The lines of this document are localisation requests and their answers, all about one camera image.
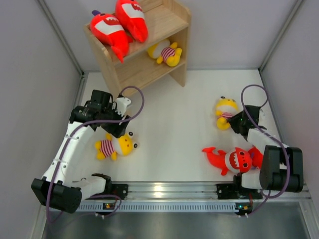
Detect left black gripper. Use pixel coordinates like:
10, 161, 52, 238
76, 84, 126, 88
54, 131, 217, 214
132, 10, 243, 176
101, 103, 131, 138

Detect yellow frog plush striped shirt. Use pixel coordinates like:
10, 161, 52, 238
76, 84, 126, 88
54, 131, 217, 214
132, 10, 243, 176
94, 131, 138, 161

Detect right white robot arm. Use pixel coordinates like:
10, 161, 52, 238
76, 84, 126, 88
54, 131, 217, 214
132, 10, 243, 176
227, 105, 304, 193

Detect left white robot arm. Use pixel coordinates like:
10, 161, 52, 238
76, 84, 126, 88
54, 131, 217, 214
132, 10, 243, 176
31, 90, 131, 213

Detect wooden two-tier shelf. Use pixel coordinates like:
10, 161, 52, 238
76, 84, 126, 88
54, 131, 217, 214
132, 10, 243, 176
83, 0, 191, 96

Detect red shark plush with purple fin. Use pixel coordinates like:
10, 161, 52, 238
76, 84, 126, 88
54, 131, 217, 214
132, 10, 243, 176
89, 10, 133, 63

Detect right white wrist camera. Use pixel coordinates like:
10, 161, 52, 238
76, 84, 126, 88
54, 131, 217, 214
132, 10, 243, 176
258, 109, 266, 128

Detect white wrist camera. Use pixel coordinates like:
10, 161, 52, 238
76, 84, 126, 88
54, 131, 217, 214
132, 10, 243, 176
258, 109, 266, 128
115, 97, 132, 116

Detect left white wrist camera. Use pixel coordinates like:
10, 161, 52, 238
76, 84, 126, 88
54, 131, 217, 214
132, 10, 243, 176
115, 97, 132, 116

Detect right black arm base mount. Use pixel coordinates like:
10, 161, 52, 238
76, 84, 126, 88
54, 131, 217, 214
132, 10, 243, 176
216, 183, 239, 200

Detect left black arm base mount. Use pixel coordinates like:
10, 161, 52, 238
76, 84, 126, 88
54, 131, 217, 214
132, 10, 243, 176
110, 183, 129, 200

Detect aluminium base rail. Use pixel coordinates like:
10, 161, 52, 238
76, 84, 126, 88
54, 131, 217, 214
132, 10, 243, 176
39, 181, 312, 214

